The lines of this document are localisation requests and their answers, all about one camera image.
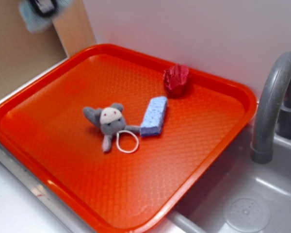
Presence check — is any grey plastic sink basin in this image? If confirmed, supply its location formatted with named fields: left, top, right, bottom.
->
left=168, top=126, right=291, bottom=233

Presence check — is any blue sponge block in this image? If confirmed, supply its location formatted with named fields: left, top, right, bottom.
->
left=140, top=96, right=168, bottom=137

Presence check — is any crumpled red paper ball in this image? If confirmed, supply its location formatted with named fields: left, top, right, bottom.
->
left=162, top=64, right=191, bottom=98

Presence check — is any round sink drain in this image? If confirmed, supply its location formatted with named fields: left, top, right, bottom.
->
left=223, top=197, right=271, bottom=233

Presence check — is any orange plastic tray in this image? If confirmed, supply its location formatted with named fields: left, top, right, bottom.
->
left=0, top=45, right=257, bottom=233

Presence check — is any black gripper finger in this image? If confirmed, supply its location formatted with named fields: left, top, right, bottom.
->
left=29, top=0, right=57, bottom=17

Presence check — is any grey plastic faucet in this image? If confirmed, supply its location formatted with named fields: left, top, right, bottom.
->
left=250, top=51, right=291, bottom=164

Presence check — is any grey plush mouse toy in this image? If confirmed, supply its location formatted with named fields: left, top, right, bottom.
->
left=82, top=103, right=140, bottom=152

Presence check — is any light blue terry cloth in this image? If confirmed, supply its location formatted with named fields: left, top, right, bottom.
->
left=18, top=0, right=73, bottom=33

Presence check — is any light wooden board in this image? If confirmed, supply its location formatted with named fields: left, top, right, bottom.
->
left=53, top=0, right=97, bottom=57

